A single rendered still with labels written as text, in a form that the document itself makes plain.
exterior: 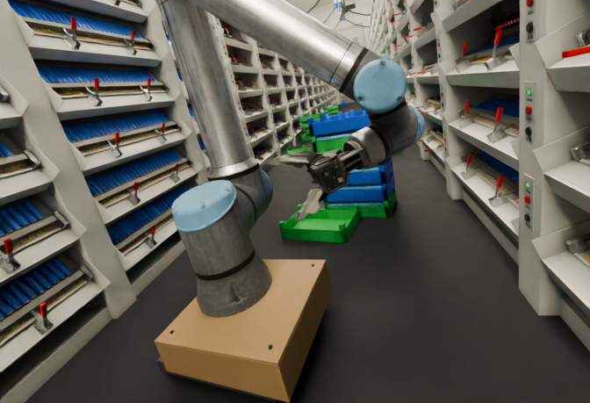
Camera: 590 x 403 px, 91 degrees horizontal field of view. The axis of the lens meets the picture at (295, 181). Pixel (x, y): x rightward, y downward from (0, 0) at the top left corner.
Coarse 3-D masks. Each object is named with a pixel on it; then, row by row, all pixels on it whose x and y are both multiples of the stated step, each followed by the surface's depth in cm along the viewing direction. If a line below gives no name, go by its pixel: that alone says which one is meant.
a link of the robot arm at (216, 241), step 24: (192, 192) 69; (216, 192) 65; (240, 192) 74; (192, 216) 61; (216, 216) 62; (240, 216) 68; (192, 240) 63; (216, 240) 63; (240, 240) 67; (192, 264) 67; (216, 264) 64
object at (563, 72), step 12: (588, 12) 48; (576, 24) 49; (588, 24) 48; (552, 36) 50; (564, 36) 50; (576, 36) 49; (540, 48) 51; (552, 48) 50; (564, 48) 50; (552, 60) 51; (564, 60) 50; (576, 60) 46; (588, 60) 44; (552, 72) 50; (564, 72) 48; (576, 72) 45; (588, 72) 42; (564, 84) 49; (576, 84) 46; (588, 84) 44
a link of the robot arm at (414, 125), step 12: (408, 108) 67; (372, 120) 68; (384, 120) 66; (396, 120) 65; (408, 120) 66; (420, 120) 66; (384, 132) 65; (396, 132) 65; (408, 132) 66; (420, 132) 67; (384, 144) 65; (396, 144) 66; (408, 144) 68
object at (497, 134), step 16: (480, 96) 116; (496, 96) 108; (512, 96) 98; (448, 112) 120; (464, 112) 105; (480, 112) 102; (496, 112) 96; (512, 112) 87; (464, 128) 104; (480, 128) 96; (496, 128) 80; (512, 128) 82; (480, 144) 90; (496, 144) 79; (512, 144) 65; (512, 160) 70
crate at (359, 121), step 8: (360, 112) 137; (312, 120) 128; (320, 120) 141; (336, 120) 123; (344, 120) 122; (352, 120) 120; (360, 120) 119; (368, 120) 117; (312, 128) 129; (320, 128) 128; (328, 128) 126; (336, 128) 124; (344, 128) 123; (352, 128) 121; (360, 128) 120
